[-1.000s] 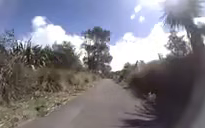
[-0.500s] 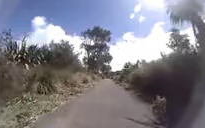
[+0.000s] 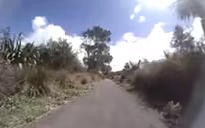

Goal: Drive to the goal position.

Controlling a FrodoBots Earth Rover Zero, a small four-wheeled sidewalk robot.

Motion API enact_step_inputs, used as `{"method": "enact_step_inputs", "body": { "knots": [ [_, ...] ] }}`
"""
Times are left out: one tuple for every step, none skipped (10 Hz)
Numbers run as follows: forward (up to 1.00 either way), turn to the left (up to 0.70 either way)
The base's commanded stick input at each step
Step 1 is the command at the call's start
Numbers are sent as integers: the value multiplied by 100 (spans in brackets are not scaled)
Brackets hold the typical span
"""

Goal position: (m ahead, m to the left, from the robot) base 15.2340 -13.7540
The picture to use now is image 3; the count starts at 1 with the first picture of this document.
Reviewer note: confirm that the tall dark tree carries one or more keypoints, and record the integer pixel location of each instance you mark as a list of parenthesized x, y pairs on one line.
[(96, 46)]

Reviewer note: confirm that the dark spiky bush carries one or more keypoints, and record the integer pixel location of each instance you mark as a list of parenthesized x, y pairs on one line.
[(166, 78)]

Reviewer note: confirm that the small dark tree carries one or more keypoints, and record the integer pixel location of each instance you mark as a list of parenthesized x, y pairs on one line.
[(182, 40)]

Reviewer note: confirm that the row of bushes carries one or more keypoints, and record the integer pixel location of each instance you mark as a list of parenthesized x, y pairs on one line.
[(33, 63)]

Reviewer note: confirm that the cabbage tree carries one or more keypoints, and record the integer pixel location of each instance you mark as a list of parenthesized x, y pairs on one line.
[(203, 13)]

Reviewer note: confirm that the patchy grass verge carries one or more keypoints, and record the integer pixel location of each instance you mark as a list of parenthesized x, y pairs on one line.
[(16, 110)]

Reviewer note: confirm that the grey paved path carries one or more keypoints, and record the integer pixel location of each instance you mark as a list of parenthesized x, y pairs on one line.
[(106, 107)]

